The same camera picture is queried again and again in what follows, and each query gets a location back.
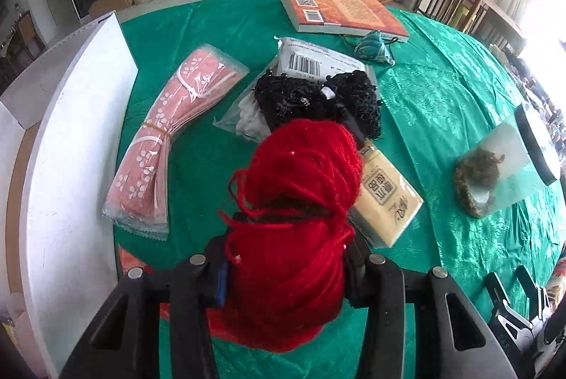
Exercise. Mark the clear plastic jar black lid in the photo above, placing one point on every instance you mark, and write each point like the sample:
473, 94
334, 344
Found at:
499, 153

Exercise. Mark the black yarn bundle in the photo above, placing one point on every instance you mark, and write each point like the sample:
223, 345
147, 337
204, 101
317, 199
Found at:
300, 96

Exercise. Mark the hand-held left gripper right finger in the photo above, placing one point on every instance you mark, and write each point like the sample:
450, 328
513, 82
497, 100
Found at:
359, 273

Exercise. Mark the red patterned undercloth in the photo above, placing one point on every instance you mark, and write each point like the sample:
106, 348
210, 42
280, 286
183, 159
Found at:
132, 260

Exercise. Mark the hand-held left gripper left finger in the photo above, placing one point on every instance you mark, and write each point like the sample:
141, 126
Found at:
221, 285

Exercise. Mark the brown cardboard box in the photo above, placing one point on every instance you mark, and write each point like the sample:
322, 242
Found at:
115, 1

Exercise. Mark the white mailing bag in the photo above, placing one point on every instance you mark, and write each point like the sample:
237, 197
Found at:
309, 56

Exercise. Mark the teal woven sachet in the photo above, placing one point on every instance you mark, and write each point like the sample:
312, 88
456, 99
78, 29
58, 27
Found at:
373, 47

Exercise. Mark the pink floral face mask pack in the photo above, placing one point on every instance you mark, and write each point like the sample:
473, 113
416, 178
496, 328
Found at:
150, 149

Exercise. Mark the orange book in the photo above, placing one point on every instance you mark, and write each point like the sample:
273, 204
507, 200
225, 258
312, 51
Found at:
345, 10

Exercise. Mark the red yarn ball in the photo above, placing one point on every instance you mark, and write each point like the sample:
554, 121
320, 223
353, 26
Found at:
292, 228

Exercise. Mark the yellow tissue pack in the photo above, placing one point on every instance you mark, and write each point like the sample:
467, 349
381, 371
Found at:
384, 198

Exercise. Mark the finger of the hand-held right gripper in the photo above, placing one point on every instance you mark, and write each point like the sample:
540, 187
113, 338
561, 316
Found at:
528, 284
496, 290

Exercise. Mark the white cardboard box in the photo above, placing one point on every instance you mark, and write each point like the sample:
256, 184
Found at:
66, 140

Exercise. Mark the clear bag of cotton swabs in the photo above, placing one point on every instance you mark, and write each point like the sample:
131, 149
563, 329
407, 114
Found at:
247, 118

